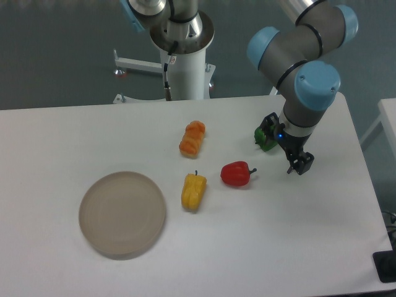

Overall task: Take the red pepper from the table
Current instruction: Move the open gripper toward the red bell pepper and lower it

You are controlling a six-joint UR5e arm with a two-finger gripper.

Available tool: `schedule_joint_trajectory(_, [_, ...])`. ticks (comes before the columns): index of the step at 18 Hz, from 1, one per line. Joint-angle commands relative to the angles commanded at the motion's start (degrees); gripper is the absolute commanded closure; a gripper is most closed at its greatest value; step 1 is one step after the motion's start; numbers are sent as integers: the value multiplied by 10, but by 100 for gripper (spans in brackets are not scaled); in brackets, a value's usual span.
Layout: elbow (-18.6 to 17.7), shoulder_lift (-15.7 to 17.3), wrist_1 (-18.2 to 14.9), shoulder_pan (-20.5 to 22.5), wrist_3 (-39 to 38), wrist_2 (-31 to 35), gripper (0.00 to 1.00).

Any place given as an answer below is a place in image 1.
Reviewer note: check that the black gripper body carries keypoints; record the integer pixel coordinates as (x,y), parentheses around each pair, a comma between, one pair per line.
(292,145)

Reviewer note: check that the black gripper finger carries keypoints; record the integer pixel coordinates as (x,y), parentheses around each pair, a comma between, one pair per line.
(269,124)
(300,163)

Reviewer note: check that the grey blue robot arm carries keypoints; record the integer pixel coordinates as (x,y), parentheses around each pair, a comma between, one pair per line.
(291,61)

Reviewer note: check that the green bell pepper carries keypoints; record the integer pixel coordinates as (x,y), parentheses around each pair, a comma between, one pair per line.
(260,138)

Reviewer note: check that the red bell pepper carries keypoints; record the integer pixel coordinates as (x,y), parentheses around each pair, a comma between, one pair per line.
(236,174)

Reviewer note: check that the orange bell pepper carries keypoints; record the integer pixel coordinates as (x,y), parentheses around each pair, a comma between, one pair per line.
(192,139)

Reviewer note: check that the yellow bell pepper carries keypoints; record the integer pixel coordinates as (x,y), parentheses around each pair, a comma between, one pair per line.
(193,191)

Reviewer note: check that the white side table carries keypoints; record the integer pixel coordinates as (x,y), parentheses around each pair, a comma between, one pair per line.
(384,122)

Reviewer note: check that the black box at table edge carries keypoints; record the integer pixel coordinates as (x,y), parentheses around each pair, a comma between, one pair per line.
(385,265)

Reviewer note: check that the beige round plate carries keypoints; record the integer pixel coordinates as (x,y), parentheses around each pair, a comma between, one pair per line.
(122,215)

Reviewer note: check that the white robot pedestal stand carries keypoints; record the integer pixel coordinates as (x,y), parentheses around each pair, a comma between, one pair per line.
(182,46)

